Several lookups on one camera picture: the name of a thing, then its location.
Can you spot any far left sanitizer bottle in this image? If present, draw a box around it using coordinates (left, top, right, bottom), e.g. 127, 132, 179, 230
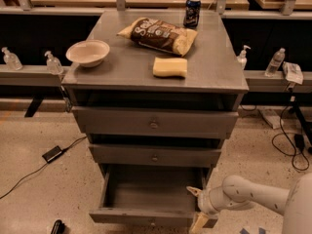
1, 47, 22, 70

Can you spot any white bowl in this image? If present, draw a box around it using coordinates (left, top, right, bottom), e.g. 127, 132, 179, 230
65, 40, 110, 67

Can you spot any brown chip bag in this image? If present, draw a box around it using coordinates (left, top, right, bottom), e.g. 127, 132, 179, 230
117, 18, 198, 57

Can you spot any grey middle drawer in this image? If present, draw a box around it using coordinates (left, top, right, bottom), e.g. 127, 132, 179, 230
89, 144, 221, 168

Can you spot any clear water bottle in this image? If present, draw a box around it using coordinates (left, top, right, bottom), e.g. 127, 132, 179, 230
264, 48, 286, 77

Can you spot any grey drawer cabinet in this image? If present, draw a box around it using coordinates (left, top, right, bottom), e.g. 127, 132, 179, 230
61, 9, 251, 180

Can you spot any grey bottom drawer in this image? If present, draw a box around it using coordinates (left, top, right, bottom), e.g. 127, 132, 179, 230
90, 165, 212, 227

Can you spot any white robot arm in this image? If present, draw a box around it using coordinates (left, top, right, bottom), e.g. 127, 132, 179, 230
186, 174, 312, 234

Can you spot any black cable on floor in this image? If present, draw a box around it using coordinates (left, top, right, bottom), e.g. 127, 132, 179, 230
0, 136, 88, 201

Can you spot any white packet on shelf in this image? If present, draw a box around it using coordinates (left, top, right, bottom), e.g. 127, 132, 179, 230
283, 61, 303, 85

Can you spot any black object on floor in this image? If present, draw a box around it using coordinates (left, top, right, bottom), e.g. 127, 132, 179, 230
51, 219, 65, 234

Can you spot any black cable right floor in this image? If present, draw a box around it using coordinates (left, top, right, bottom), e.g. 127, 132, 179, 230
271, 91, 311, 173

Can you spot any black power adapter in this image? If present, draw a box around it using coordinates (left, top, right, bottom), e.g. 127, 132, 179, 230
42, 146, 62, 164

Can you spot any right sanitizer bottle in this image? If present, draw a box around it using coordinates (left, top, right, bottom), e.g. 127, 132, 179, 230
237, 45, 251, 69

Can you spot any yellow sponge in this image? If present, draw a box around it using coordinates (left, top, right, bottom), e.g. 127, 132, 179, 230
153, 58, 187, 78

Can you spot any grey top drawer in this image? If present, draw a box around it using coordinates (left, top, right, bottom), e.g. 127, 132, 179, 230
72, 106, 238, 139

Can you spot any sanitizer bottle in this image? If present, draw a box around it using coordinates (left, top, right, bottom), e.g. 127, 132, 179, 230
237, 45, 251, 69
45, 51, 63, 75
1, 47, 22, 70

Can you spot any grey drawer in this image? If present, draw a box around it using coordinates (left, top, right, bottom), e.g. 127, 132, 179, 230
89, 144, 221, 168
72, 106, 238, 139
90, 165, 212, 227

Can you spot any blue soda can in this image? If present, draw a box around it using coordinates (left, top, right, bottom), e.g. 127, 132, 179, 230
183, 0, 201, 27

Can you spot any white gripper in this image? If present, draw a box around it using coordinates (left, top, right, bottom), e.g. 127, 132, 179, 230
186, 186, 228, 234

